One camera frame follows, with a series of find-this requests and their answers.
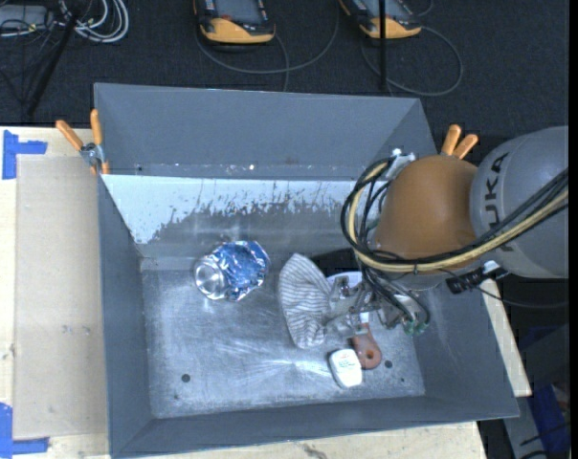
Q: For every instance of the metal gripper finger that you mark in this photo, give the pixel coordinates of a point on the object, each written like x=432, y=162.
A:
x=342, y=290
x=342, y=324

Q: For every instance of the striped grey and white cloth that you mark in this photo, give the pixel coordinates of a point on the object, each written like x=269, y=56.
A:
x=303, y=299

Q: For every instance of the small white packet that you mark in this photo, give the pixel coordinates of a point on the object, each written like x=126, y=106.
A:
x=345, y=368

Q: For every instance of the grey metal bin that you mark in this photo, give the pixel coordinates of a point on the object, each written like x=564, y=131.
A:
x=251, y=342

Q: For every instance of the pale cardboard board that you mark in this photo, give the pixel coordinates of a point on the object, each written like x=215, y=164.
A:
x=59, y=280

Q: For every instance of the black cylinder on white bracket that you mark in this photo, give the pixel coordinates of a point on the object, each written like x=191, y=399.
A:
x=465, y=282

